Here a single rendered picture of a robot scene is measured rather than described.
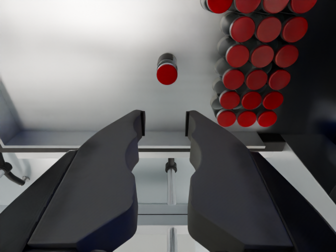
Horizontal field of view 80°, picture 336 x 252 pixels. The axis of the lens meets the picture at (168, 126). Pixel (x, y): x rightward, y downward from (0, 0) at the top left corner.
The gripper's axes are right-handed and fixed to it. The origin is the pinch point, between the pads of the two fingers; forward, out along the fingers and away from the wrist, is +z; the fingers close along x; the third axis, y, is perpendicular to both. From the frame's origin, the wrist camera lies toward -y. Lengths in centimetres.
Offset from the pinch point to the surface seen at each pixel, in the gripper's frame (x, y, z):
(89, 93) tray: -9.8, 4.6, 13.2
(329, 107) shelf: 21.5, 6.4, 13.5
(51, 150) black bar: -16.1, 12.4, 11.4
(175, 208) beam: 4, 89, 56
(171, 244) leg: 2, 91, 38
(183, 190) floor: 13, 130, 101
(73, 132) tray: -13.2, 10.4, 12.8
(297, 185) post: 16.4, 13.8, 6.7
